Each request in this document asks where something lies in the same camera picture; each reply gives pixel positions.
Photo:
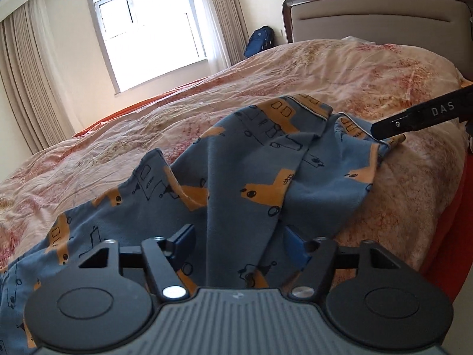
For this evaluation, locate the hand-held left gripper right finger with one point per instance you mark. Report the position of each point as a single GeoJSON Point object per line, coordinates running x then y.
{"type": "Point", "coordinates": [295, 247]}

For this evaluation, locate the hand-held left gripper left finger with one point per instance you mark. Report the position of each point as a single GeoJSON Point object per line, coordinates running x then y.
{"type": "Point", "coordinates": [185, 239]}

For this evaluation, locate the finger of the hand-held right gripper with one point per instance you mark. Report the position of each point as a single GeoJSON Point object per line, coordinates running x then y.
{"type": "Point", "coordinates": [391, 125]}

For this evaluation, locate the blue printed pants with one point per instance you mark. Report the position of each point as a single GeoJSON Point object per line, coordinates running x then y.
{"type": "Point", "coordinates": [240, 155]}

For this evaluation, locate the pink floral quilt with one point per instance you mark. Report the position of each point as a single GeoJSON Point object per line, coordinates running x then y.
{"type": "Point", "coordinates": [332, 74]}

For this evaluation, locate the padded wooden headboard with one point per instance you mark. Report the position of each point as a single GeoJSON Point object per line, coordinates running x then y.
{"type": "Point", "coordinates": [369, 18]}

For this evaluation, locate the blue backpack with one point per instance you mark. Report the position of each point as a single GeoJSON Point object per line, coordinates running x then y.
{"type": "Point", "coordinates": [259, 42]}

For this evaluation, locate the beige curtain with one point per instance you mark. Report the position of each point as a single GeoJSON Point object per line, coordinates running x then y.
{"type": "Point", "coordinates": [225, 18]}
{"type": "Point", "coordinates": [26, 81]}

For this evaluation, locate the window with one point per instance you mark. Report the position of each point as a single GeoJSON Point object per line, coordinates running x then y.
{"type": "Point", "coordinates": [147, 29]}

